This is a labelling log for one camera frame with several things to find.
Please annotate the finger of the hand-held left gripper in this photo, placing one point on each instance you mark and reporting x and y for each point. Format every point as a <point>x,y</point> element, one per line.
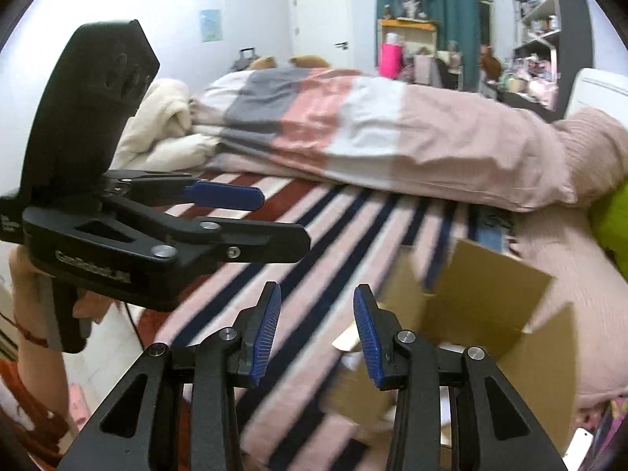
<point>225,196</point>
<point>274,243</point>

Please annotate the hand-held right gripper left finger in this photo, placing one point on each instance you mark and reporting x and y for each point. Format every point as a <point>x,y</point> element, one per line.
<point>262,333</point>

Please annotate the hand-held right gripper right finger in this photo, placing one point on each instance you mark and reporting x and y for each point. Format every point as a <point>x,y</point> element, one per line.
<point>370,338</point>

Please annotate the brown cardboard box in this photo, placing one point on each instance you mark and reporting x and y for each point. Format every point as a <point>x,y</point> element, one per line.
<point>490,294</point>

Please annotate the person's left forearm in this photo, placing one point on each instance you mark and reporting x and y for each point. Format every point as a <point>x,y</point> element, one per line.
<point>41,382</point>

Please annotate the person's left hand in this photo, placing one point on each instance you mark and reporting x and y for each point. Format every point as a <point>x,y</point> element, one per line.
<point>24,294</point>

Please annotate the cream fluffy blanket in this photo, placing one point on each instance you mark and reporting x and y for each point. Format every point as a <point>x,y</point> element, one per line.
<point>167,152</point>

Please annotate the striped fleece blanket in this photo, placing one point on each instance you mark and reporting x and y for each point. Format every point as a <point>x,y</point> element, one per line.
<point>343,216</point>

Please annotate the dark suitcase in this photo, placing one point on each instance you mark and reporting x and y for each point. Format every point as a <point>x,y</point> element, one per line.
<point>243,64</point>

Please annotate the brown teddy bear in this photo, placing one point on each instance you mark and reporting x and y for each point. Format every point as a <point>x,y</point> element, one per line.
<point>262,64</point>
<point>309,61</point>

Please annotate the pink grey striped duvet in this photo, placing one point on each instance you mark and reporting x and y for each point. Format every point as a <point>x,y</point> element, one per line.
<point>368,127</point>

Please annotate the white door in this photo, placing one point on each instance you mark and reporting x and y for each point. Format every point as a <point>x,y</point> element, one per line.
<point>319,19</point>

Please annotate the bright pink bag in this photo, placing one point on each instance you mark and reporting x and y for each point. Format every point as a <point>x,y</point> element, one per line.
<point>391,59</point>

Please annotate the pink striped bedsheet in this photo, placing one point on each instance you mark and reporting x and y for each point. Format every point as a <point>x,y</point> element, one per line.
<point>588,314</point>

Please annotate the pale pink bag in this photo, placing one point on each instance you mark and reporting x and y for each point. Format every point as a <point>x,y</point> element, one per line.
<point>424,68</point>

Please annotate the yellow shelf unit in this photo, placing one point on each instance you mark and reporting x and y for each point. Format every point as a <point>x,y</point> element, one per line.
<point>407,23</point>

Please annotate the glass display case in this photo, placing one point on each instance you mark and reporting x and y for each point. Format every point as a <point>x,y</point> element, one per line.
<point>409,2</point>

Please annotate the green pillow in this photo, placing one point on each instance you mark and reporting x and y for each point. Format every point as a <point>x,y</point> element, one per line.
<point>613,225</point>

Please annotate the brown plush toy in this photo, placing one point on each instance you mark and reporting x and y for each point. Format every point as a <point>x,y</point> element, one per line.
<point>490,64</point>

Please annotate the dark desk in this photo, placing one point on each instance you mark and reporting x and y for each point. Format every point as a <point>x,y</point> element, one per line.
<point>520,100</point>

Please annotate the pink striped pillow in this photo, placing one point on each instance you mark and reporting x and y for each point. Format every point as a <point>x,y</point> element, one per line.
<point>598,147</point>

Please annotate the teal curtain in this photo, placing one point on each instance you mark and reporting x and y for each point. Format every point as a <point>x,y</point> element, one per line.
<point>451,0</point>

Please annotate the white headboard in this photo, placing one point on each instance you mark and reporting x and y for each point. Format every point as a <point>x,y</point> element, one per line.
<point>598,88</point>

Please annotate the tall dark bookshelf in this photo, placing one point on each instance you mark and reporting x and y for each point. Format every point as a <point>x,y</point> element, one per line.
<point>574,19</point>

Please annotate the pale blue wall poster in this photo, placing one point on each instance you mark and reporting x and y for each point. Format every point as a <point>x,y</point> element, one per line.
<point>210,24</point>

